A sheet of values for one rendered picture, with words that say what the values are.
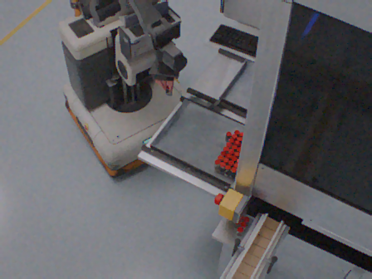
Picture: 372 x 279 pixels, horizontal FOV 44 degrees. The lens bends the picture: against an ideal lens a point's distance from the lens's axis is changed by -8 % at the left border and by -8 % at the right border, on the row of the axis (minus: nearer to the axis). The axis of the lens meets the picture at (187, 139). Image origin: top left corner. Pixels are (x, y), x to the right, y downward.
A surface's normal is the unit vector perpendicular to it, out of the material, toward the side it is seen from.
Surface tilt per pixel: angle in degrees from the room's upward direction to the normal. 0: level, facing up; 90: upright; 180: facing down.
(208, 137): 0
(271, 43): 90
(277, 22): 90
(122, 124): 0
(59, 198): 0
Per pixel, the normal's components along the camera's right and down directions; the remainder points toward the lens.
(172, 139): 0.01, -0.59
